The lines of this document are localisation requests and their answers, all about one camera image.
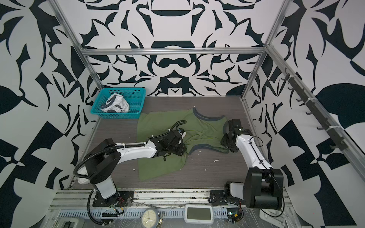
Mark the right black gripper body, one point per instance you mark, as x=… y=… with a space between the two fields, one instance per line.
x=225 y=142

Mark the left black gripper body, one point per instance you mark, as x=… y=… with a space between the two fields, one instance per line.
x=179 y=149

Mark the green tank top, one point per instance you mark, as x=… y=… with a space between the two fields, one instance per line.
x=202 y=132

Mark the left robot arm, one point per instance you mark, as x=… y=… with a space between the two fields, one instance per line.
x=97 y=166

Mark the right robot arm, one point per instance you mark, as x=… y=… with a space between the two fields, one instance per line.
x=263 y=185

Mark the white grey tank top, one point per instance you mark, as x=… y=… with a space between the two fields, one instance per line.
x=116 y=104

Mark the teal plastic basket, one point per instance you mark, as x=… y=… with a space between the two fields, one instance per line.
x=134 y=96

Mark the white digital timer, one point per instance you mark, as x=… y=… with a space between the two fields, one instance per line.
x=198 y=214

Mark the round analog clock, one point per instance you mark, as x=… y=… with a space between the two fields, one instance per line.
x=150 y=218

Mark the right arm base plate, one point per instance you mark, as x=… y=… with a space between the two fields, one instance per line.
x=222 y=197

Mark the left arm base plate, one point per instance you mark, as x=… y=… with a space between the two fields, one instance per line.
x=120 y=199

